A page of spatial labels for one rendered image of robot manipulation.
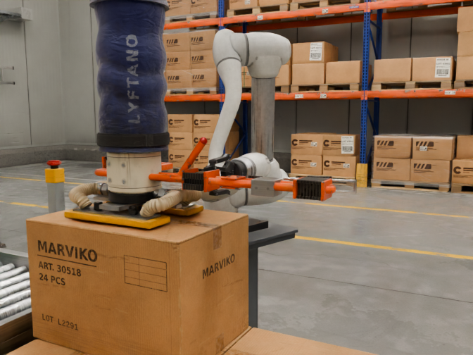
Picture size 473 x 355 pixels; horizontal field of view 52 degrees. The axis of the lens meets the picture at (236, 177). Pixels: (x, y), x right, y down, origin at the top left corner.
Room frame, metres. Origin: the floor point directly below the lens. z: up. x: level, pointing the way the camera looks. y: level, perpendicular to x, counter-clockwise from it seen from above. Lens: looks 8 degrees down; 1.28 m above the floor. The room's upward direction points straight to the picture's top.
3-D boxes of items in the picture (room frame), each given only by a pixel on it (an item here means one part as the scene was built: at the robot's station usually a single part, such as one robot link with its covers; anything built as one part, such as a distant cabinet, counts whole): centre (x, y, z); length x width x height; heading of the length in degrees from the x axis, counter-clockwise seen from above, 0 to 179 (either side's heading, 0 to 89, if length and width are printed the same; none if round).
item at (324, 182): (1.27, -0.20, 1.08); 0.08 x 0.07 x 0.05; 62
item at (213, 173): (1.44, 0.11, 1.08); 0.10 x 0.08 x 0.06; 152
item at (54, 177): (2.44, 0.92, 0.50); 0.07 x 0.07 x 1.00; 63
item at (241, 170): (1.57, 0.02, 1.08); 0.09 x 0.07 x 0.08; 153
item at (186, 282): (1.56, 0.32, 0.74); 0.60 x 0.40 x 0.40; 61
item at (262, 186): (1.34, -0.08, 1.07); 0.07 x 0.07 x 0.04; 62
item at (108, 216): (1.47, 0.37, 0.98); 0.34 x 0.10 x 0.05; 62
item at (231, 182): (1.57, 0.10, 1.08); 0.93 x 0.30 x 0.04; 62
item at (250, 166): (1.64, -0.01, 1.08); 0.09 x 0.06 x 0.09; 63
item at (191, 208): (1.64, 0.28, 0.98); 0.34 x 0.10 x 0.05; 62
